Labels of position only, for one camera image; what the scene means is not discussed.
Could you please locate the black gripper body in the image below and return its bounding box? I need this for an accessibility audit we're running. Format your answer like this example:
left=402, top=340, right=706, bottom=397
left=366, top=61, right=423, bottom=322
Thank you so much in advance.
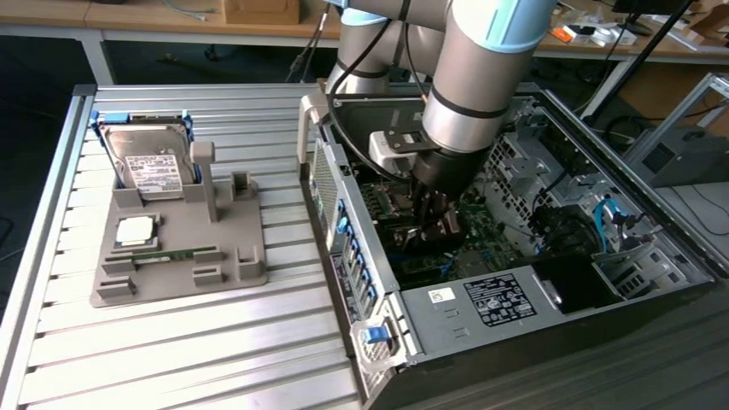
left=410, top=147, right=490, bottom=202

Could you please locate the graphics card with metal bracket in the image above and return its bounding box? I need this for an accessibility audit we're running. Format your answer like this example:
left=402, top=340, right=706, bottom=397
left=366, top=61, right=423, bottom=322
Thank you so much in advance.
left=389, top=221, right=466, bottom=270

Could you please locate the CPU socket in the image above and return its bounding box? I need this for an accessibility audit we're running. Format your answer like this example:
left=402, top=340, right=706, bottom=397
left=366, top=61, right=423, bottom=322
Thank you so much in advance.
left=374, top=181, right=417, bottom=219

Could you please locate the green motherboard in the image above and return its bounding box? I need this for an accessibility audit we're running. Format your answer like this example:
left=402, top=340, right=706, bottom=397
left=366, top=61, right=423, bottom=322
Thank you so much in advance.
left=357, top=160, right=529, bottom=290

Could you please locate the silver chipset heatsink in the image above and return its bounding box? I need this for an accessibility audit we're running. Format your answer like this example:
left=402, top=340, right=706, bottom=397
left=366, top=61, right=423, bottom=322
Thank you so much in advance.
left=458, top=251, right=495, bottom=278

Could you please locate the large silver disk bay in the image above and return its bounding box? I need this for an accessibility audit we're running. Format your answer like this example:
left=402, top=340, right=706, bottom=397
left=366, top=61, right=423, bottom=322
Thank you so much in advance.
left=486, top=127, right=614, bottom=223

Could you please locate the silver power supply unit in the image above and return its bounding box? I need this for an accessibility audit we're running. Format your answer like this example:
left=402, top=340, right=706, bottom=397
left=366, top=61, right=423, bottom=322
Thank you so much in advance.
left=397, top=266, right=563, bottom=359

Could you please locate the small silver disk bay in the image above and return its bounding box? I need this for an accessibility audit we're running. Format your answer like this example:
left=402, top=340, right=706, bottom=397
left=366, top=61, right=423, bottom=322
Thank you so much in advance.
left=591, top=238, right=687, bottom=300

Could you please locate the open black PC case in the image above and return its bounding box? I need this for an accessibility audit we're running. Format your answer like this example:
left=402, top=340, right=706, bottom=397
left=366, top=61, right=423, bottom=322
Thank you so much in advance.
left=298, top=83, right=723, bottom=410

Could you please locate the cluttered wooden desk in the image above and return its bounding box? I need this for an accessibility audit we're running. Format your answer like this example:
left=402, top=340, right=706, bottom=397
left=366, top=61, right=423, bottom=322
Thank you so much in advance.
left=531, top=0, right=729, bottom=123

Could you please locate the grey computer tower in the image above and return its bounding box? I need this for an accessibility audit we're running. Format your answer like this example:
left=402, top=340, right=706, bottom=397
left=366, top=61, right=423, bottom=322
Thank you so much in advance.
left=622, top=126, right=729, bottom=189

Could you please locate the black tripod pole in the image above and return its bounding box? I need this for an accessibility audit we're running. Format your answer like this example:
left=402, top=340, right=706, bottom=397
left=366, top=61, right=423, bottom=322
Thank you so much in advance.
left=577, top=0, right=699, bottom=122

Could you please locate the white box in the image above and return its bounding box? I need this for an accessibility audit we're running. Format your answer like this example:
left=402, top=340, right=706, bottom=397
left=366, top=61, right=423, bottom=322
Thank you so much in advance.
left=590, top=25, right=638, bottom=47

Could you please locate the green RAM stick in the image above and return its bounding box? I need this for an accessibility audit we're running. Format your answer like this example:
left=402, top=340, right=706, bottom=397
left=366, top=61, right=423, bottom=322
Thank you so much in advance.
left=129, top=250, right=197, bottom=263

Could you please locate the grey parts rack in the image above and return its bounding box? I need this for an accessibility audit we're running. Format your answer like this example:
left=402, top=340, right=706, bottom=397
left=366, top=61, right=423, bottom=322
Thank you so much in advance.
left=89, top=139, right=270, bottom=309

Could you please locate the black monitor with stand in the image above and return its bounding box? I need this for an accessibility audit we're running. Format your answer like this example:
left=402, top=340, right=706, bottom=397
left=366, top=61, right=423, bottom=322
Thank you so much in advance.
left=611, top=0, right=687, bottom=38

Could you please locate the hard disk with blue carrier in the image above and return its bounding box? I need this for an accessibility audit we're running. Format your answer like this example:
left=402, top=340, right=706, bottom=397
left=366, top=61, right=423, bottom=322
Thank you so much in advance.
left=89, top=109, right=199, bottom=202

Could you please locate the silver CPU chip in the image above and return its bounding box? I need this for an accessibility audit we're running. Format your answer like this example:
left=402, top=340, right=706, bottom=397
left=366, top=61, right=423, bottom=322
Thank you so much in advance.
left=111, top=214, right=162, bottom=250

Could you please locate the brown cardboard box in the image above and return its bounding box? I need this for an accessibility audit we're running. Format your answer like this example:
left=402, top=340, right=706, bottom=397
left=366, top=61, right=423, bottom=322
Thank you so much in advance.
left=221, top=0, right=301, bottom=26

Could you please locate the brown cardboard piece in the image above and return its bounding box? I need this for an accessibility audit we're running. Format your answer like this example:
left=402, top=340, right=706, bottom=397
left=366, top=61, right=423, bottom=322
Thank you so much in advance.
left=686, top=6, right=729, bottom=42

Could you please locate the wooden desk with grey legs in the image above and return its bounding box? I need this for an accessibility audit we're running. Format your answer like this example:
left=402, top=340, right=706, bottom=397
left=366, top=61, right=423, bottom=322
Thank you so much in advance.
left=0, top=0, right=342, bottom=86

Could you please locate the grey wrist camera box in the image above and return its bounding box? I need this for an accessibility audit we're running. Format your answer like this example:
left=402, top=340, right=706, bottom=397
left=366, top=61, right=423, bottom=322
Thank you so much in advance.
left=367, top=131, right=441, bottom=179

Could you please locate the black power wire bundle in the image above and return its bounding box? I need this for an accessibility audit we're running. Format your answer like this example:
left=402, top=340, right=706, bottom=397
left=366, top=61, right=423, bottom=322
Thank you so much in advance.
left=526, top=200, right=606, bottom=262

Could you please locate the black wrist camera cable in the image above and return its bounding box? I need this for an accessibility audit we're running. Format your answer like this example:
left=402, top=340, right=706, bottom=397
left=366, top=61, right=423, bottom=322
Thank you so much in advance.
left=325, top=19, right=411, bottom=185

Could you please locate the light blue wire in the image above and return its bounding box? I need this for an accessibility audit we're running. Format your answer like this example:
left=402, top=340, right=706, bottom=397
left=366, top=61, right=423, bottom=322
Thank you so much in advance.
left=593, top=193, right=629, bottom=254

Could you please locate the black cable with connector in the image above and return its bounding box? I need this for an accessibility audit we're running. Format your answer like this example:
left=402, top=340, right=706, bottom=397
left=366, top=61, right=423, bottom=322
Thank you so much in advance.
left=282, top=2, right=337, bottom=85

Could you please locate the aluminium profile frame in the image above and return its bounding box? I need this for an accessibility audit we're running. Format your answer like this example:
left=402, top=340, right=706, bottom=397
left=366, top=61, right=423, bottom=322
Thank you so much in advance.
left=623, top=71, right=729, bottom=155

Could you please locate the light grey cable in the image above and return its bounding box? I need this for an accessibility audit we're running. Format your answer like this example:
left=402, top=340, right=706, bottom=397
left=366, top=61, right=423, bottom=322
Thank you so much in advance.
left=161, top=0, right=222, bottom=21

